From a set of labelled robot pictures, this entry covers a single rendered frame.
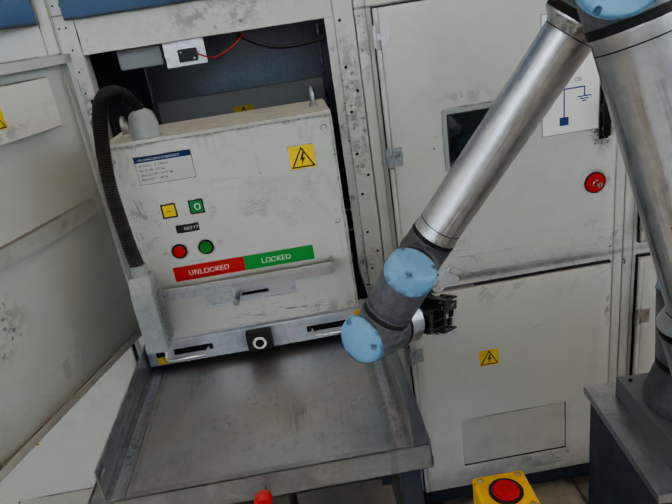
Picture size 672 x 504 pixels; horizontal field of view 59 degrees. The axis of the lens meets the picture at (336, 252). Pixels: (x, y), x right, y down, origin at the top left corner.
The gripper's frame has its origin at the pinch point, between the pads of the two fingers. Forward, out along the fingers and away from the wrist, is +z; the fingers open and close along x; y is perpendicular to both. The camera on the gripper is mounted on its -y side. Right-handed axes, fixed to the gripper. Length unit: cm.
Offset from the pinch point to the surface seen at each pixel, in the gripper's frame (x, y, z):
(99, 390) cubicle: -33, -92, -38
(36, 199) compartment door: 25, -69, -60
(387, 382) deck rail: -14.2, -2.5, -20.6
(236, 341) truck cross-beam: -10, -40, -30
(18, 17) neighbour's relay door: 65, -78, -56
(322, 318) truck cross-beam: -5.2, -24.5, -15.9
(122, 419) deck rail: -18, -39, -61
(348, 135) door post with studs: 37.8, -32.1, 4.6
